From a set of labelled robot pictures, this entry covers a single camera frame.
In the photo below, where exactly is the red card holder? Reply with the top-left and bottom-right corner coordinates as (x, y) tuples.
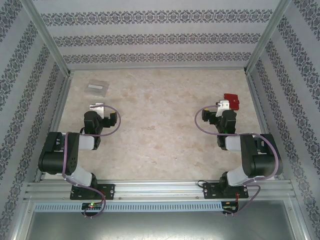
(223, 93), (241, 111)

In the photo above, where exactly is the clear plastic card case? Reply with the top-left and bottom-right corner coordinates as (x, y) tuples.
(84, 79), (110, 98)

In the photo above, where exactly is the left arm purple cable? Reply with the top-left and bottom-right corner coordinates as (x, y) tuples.
(61, 104), (122, 219)

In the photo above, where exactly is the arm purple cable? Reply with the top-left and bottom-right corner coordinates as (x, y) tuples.
(194, 104), (281, 216)
(61, 104), (122, 219)

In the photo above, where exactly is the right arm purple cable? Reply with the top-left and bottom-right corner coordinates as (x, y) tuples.
(194, 104), (281, 216)

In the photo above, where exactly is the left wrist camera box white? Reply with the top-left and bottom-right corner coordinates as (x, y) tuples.
(89, 102), (106, 119)

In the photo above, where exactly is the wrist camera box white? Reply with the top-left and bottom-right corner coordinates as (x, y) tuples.
(216, 99), (231, 117)
(89, 102), (106, 119)

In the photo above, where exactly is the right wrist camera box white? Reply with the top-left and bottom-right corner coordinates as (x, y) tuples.
(216, 99), (231, 117)

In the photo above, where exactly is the aluminium table edge rail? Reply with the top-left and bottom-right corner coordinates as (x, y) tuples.
(245, 71), (285, 181)
(33, 71), (75, 183)
(68, 66), (248, 72)

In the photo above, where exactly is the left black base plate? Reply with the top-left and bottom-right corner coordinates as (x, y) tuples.
(69, 183), (116, 201)

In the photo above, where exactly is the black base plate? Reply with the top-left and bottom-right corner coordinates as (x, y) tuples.
(202, 182), (250, 200)
(69, 183), (116, 201)

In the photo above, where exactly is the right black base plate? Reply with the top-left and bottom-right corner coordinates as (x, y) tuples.
(202, 182), (250, 200)

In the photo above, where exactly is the aluminium mounting rail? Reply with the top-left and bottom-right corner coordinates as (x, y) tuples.
(24, 179), (296, 201)

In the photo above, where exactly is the grey slotted cable duct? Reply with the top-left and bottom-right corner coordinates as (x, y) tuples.
(33, 201), (223, 213)

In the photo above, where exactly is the aluminium frame post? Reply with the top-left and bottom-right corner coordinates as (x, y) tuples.
(243, 0), (293, 76)
(18, 0), (75, 77)

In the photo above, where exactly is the aluminium frame leg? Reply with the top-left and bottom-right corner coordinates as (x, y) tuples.
(6, 196), (36, 240)
(284, 198), (316, 240)

